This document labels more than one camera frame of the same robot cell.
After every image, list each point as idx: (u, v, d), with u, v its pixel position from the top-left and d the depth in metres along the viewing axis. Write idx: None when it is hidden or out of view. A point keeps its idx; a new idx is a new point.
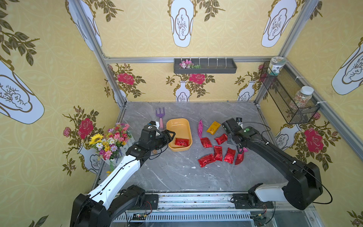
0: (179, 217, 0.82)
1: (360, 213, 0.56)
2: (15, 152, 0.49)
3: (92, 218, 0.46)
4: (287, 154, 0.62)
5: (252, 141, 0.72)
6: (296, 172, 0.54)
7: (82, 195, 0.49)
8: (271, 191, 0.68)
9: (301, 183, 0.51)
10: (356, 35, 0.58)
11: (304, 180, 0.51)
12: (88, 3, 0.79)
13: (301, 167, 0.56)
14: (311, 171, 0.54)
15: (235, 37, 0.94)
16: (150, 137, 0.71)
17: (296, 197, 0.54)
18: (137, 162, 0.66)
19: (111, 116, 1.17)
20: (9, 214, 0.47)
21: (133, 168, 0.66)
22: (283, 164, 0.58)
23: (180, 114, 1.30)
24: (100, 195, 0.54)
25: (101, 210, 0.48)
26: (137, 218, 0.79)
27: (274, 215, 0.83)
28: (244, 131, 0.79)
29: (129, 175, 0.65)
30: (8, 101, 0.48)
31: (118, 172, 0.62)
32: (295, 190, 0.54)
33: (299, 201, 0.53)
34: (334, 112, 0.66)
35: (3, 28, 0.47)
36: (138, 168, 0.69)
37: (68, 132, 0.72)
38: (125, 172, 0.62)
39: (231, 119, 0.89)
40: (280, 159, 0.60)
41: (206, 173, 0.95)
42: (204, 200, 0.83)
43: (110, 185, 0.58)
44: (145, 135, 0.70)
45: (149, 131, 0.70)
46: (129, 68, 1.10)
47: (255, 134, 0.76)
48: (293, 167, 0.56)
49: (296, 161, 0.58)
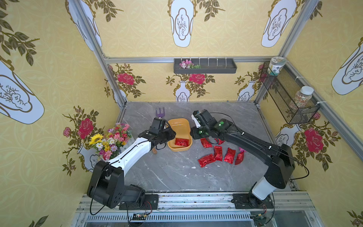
0: (179, 217, 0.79)
1: (360, 213, 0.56)
2: (15, 152, 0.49)
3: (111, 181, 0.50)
4: (261, 141, 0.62)
5: (228, 134, 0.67)
6: (273, 157, 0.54)
7: (103, 161, 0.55)
8: (262, 185, 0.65)
9: (280, 167, 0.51)
10: (356, 35, 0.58)
11: (281, 164, 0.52)
12: (88, 3, 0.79)
13: (276, 151, 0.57)
14: (285, 152, 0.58)
15: (235, 37, 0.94)
16: (161, 125, 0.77)
17: (276, 179, 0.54)
18: (149, 143, 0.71)
19: (111, 116, 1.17)
20: (9, 214, 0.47)
21: (145, 148, 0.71)
22: (261, 152, 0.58)
23: (180, 114, 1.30)
24: (119, 163, 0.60)
25: (120, 174, 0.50)
26: (137, 218, 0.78)
27: (274, 215, 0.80)
28: (218, 125, 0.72)
29: (141, 153, 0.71)
30: (9, 101, 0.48)
31: (132, 149, 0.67)
32: (274, 172, 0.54)
33: (280, 182, 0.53)
34: (334, 112, 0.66)
35: (3, 28, 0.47)
36: (148, 150, 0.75)
37: (68, 132, 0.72)
38: (139, 149, 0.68)
39: (204, 111, 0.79)
40: (258, 147, 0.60)
41: (206, 173, 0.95)
42: (204, 200, 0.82)
43: (127, 156, 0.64)
44: (156, 122, 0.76)
45: (160, 120, 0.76)
46: (129, 68, 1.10)
47: (231, 126, 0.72)
48: (270, 152, 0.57)
49: (271, 146, 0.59)
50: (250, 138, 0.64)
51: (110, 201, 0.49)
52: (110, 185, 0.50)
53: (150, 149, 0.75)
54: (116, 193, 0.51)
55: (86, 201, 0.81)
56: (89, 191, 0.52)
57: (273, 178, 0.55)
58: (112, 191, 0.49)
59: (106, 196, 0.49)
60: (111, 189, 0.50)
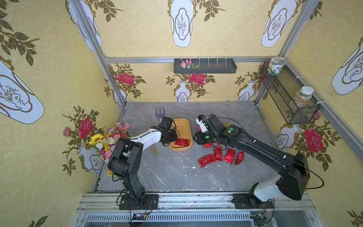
0: (179, 217, 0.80)
1: (360, 213, 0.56)
2: (15, 152, 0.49)
3: (132, 154, 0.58)
4: (275, 149, 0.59)
5: (239, 142, 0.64)
6: (289, 168, 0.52)
7: (124, 137, 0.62)
8: (267, 188, 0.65)
9: (297, 179, 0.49)
10: (356, 35, 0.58)
11: (298, 175, 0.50)
12: (88, 3, 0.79)
13: (291, 161, 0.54)
14: (300, 162, 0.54)
15: (235, 37, 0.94)
16: (168, 123, 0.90)
17: (291, 190, 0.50)
18: (160, 132, 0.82)
19: (111, 116, 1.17)
20: (10, 214, 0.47)
21: (157, 135, 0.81)
22: (275, 161, 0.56)
23: (180, 114, 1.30)
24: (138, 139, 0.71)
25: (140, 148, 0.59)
26: (137, 218, 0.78)
27: (274, 215, 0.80)
28: (228, 131, 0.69)
29: (154, 139, 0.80)
30: (8, 101, 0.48)
31: (147, 133, 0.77)
32: (289, 184, 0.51)
33: (295, 193, 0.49)
34: (333, 112, 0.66)
35: (3, 28, 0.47)
36: (158, 140, 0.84)
37: (68, 132, 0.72)
38: (153, 134, 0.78)
39: (212, 116, 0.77)
40: (272, 156, 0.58)
41: (206, 173, 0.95)
42: (204, 200, 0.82)
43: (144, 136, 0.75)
44: (165, 119, 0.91)
45: (169, 118, 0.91)
46: (129, 68, 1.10)
47: (241, 132, 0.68)
48: (286, 162, 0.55)
49: (286, 156, 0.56)
50: (263, 146, 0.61)
51: (129, 171, 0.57)
52: (131, 157, 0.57)
53: (159, 139, 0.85)
54: (133, 164, 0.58)
55: (86, 201, 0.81)
56: (111, 161, 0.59)
57: (288, 189, 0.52)
58: (132, 162, 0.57)
59: (126, 167, 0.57)
60: (131, 161, 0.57)
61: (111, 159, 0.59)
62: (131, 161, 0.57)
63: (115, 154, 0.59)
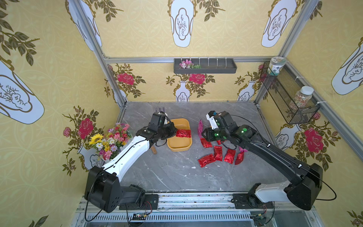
0: (179, 217, 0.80)
1: (360, 213, 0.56)
2: (15, 152, 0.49)
3: (107, 188, 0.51)
4: (290, 157, 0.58)
5: (252, 144, 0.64)
6: (304, 178, 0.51)
7: (96, 167, 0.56)
8: (272, 191, 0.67)
9: (311, 190, 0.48)
10: (356, 35, 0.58)
11: (312, 186, 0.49)
12: (88, 3, 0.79)
13: (307, 170, 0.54)
14: (315, 173, 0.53)
15: (235, 37, 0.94)
16: (160, 122, 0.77)
17: (301, 200, 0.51)
18: (147, 142, 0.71)
19: (111, 116, 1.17)
20: (10, 214, 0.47)
21: (143, 148, 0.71)
22: (289, 170, 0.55)
23: (180, 114, 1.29)
24: (113, 168, 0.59)
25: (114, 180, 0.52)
26: (137, 218, 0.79)
27: (274, 215, 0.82)
28: (240, 131, 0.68)
29: (139, 153, 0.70)
30: (9, 101, 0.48)
31: (128, 151, 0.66)
32: (300, 193, 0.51)
33: (305, 204, 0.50)
34: (333, 112, 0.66)
35: (3, 28, 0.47)
36: (147, 148, 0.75)
37: (68, 132, 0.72)
38: (136, 150, 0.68)
39: (225, 114, 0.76)
40: (286, 164, 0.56)
41: (206, 173, 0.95)
42: (204, 200, 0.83)
43: (122, 160, 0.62)
44: (155, 118, 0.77)
45: (159, 116, 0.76)
46: (129, 68, 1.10)
47: (254, 134, 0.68)
48: (300, 171, 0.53)
49: (301, 165, 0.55)
50: (277, 152, 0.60)
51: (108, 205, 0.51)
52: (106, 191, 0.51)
53: (149, 147, 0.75)
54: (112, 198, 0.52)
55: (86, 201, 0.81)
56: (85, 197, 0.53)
57: (297, 199, 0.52)
58: (109, 196, 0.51)
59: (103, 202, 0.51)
60: (107, 195, 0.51)
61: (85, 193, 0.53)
62: (106, 195, 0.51)
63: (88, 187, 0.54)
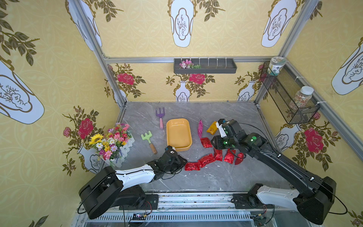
0: (179, 217, 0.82)
1: (360, 213, 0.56)
2: (15, 152, 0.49)
3: (108, 191, 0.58)
4: (302, 169, 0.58)
5: (262, 153, 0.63)
6: (317, 192, 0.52)
7: (110, 169, 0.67)
8: (278, 197, 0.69)
9: (324, 205, 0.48)
10: (356, 35, 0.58)
11: (325, 200, 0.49)
12: (88, 3, 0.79)
13: (319, 184, 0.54)
14: (329, 187, 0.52)
15: (235, 37, 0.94)
16: (169, 161, 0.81)
17: (312, 213, 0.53)
18: (152, 174, 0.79)
19: (111, 116, 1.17)
20: (9, 214, 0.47)
21: (147, 177, 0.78)
22: (301, 182, 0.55)
23: (180, 114, 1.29)
24: (122, 177, 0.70)
25: (117, 187, 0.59)
26: (137, 218, 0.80)
27: (274, 215, 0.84)
28: (250, 139, 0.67)
29: (143, 179, 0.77)
30: (8, 101, 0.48)
31: (137, 172, 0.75)
32: (313, 207, 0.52)
33: (316, 218, 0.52)
34: (333, 111, 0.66)
35: (3, 28, 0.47)
36: (149, 181, 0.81)
37: (68, 132, 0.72)
38: (143, 175, 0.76)
39: (233, 122, 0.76)
40: (298, 176, 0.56)
41: (206, 173, 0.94)
42: (204, 200, 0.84)
43: (131, 174, 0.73)
44: (166, 157, 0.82)
45: (171, 156, 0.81)
46: (129, 68, 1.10)
47: (264, 143, 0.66)
48: (313, 185, 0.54)
49: (314, 178, 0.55)
50: (287, 163, 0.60)
51: (95, 208, 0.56)
52: (104, 194, 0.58)
53: (149, 180, 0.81)
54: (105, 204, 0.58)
55: None
56: (84, 188, 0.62)
57: (308, 212, 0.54)
58: (104, 199, 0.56)
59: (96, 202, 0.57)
60: (102, 198, 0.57)
61: (86, 186, 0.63)
62: (102, 198, 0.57)
63: (91, 184, 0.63)
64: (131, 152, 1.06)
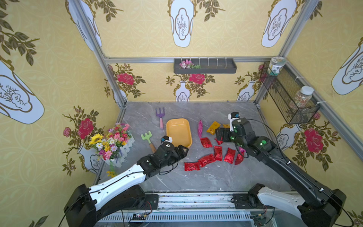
0: (179, 217, 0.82)
1: (360, 213, 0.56)
2: (15, 152, 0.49)
3: (81, 215, 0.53)
4: (311, 179, 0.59)
5: (270, 158, 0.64)
6: (325, 204, 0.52)
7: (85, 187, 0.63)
8: (281, 202, 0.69)
9: (331, 217, 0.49)
10: (356, 35, 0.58)
11: (333, 213, 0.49)
12: (88, 3, 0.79)
13: (328, 196, 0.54)
14: (338, 200, 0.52)
15: (235, 37, 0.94)
16: (164, 155, 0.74)
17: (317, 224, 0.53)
18: (142, 175, 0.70)
19: (111, 116, 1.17)
20: (9, 214, 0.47)
21: (137, 180, 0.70)
22: (309, 192, 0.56)
23: (180, 114, 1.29)
24: (98, 194, 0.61)
25: (90, 209, 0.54)
26: (137, 218, 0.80)
27: (274, 215, 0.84)
28: (259, 144, 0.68)
29: (132, 184, 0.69)
30: (9, 101, 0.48)
31: (121, 179, 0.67)
32: (318, 218, 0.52)
33: None
34: (333, 112, 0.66)
35: (3, 28, 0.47)
36: (142, 180, 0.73)
37: (68, 132, 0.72)
38: (129, 181, 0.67)
39: (245, 122, 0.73)
40: (306, 186, 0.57)
41: (206, 173, 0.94)
42: (204, 200, 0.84)
43: (109, 187, 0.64)
44: (160, 152, 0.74)
45: (166, 151, 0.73)
46: (129, 68, 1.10)
47: (274, 148, 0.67)
48: (321, 196, 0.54)
49: (323, 189, 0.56)
50: (297, 171, 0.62)
51: None
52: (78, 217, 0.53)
53: (143, 180, 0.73)
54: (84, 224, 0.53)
55: None
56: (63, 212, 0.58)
57: (313, 222, 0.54)
58: (76, 225, 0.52)
59: (72, 226, 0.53)
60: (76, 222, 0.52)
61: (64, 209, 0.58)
62: (76, 221, 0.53)
63: (69, 204, 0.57)
64: (131, 152, 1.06)
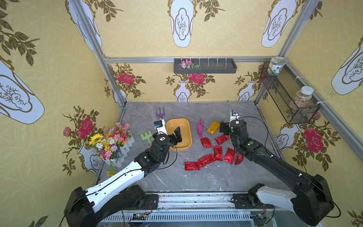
0: (179, 217, 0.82)
1: (360, 213, 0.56)
2: (16, 152, 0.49)
3: (79, 217, 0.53)
4: (293, 167, 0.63)
5: (256, 155, 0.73)
6: (303, 186, 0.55)
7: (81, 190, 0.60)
8: (275, 197, 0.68)
9: (308, 196, 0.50)
10: (356, 35, 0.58)
11: (311, 194, 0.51)
12: (88, 3, 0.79)
13: (307, 180, 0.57)
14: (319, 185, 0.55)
15: (235, 37, 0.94)
16: (159, 150, 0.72)
17: (306, 212, 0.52)
18: (141, 172, 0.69)
19: (111, 116, 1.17)
20: (9, 214, 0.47)
21: (136, 177, 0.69)
22: (289, 178, 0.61)
23: (180, 114, 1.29)
24: (95, 196, 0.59)
25: (89, 212, 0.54)
26: (137, 218, 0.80)
27: (274, 215, 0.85)
28: (247, 144, 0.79)
29: (130, 182, 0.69)
30: (8, 101, 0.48)
31: (117, 178, 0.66)
32: (303, 204, 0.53)
33: (310, 217, 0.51)
34: (333, 112, 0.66)
35: (3, 28, 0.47)
36: (141, 178, 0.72)
37: (68, 132, 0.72)
38: (126, 179, 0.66)
39: (243, 125, 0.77)
40: (287, 173, 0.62)
41: (206, 173, 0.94)
42: (204, 200, 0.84)
43: (107, 188, 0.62)
44: (155, 146, 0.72)
45: (160, 144, 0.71)
46: (129, 68, 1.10)
47: (260, 146, 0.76)
48: (300, 180, 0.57)
49: (302, 174, 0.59)
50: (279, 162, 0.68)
51: None
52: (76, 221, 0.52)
53: (143, 177, 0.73)
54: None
55: None
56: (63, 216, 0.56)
57: (303, 212, 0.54)
58: None
59: None
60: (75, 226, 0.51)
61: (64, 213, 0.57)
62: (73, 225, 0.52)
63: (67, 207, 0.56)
64: (131, 152, 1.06)
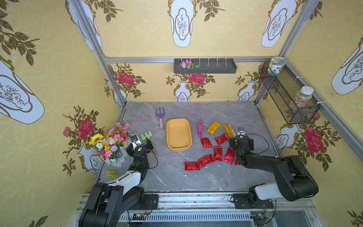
0: (178, 217, 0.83)
1: (360, 213, 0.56)
2: (15, 152, 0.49)
3: (112, 198, 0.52)
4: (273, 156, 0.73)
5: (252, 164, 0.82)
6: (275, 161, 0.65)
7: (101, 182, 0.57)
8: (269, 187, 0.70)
9: (277, 165, 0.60)
10: (356, 35, 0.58)
11: (281, 164, 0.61)
12: (88, 3, 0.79)
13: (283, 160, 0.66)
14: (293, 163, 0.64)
15: (235, 37, 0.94)
16: (142, 158, 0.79)
17: (282, 184, 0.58)
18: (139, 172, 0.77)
19: (111, 116, 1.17)
20: (9, 214, 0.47)
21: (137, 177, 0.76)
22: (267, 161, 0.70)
23: (180, 114, 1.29)
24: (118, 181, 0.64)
25: (120, 189, 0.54)
26: (137, 218, 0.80)
27: (274, 215, 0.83)
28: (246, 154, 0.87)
29: (133, 183, 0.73)
30: (8, 101, 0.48)
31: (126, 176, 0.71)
32: (278, 177, 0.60)
33: (287, 187, 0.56)
34: (333, 112, 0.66)
35: (3, 28, 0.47)
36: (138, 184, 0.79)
37: (68, 132, 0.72)
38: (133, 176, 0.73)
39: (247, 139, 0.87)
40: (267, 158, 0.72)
41: (206, 173, 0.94)
42: (204, 200, 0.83)
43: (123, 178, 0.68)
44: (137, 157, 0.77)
45: (140, 153, 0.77)
46: (129, 68, 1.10)
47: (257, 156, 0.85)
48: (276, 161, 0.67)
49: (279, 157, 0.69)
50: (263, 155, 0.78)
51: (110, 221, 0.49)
52: (110, 204, 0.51)
53: (139, 182, 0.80)
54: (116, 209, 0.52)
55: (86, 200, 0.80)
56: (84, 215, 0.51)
57: (283, 187, 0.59)
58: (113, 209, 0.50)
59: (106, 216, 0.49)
60: (110, 207, 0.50)
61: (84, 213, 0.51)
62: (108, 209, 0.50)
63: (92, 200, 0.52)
64: None
